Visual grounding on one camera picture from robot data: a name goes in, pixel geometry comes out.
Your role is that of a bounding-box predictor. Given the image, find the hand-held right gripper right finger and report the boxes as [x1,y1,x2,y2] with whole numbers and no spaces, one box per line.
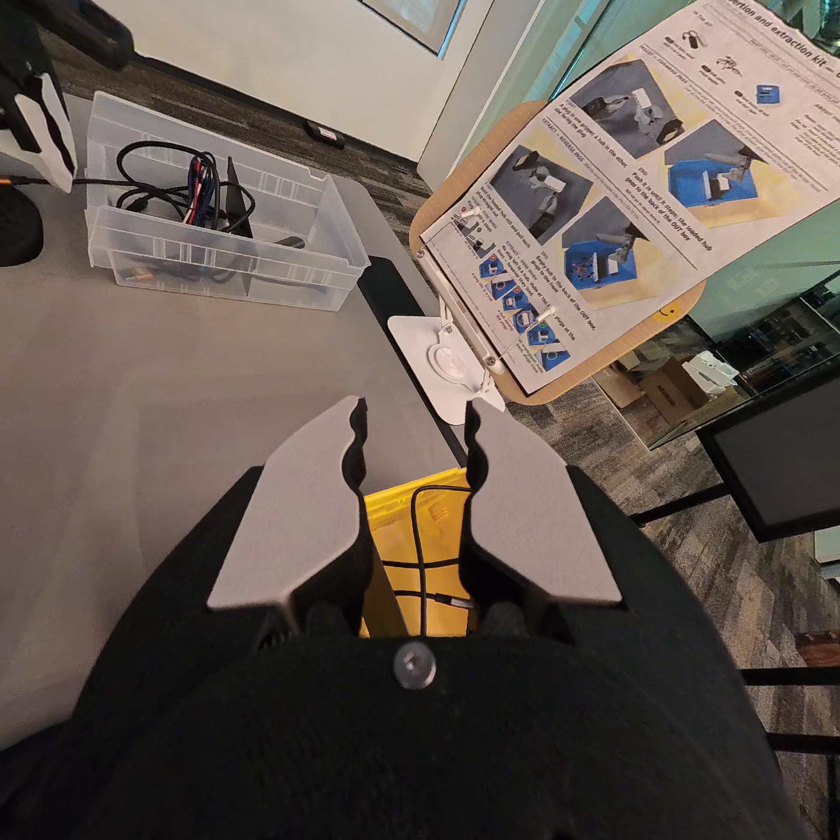
[459,398,623,634]

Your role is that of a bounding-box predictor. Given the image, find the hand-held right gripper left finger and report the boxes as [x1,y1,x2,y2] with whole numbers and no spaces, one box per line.
[206,395,376,636]

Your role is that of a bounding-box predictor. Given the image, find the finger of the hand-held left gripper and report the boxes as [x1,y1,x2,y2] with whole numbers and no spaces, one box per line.
[14,73,77,195]
[0,130,48,179]

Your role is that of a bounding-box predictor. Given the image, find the yellow plastic bin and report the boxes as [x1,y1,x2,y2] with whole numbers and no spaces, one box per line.
[360,465,475,639]

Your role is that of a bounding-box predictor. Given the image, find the thick black hub cable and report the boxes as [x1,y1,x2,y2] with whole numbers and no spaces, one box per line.
[379,484,475,639]

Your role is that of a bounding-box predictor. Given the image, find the clear plastic bin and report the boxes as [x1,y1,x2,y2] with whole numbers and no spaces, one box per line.
[85,91,371,313]

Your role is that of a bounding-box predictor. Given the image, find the black monitor stand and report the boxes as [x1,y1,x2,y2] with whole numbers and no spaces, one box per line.
[629,484,731,527]

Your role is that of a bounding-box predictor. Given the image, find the white document stand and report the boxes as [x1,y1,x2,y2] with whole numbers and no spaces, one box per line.
[387,252,509,425]

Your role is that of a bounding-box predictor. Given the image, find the small white box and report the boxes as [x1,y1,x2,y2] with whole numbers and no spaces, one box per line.
[682,351,742,395]

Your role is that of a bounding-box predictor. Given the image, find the black flat monitor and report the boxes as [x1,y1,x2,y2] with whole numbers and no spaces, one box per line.
[696,387,840,546]

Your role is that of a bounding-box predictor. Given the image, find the printed instruction sheet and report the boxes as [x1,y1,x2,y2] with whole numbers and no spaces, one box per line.
[420,0,840,395]

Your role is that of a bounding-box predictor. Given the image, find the large white framed window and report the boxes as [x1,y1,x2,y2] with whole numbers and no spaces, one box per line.
[360,0,470,61]

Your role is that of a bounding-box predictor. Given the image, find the black coiled cable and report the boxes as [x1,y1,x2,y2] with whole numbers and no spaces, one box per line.
[117,141,257,231]

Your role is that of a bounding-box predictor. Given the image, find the blue and red cables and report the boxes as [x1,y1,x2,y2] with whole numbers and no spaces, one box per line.
[185,152,221,225]

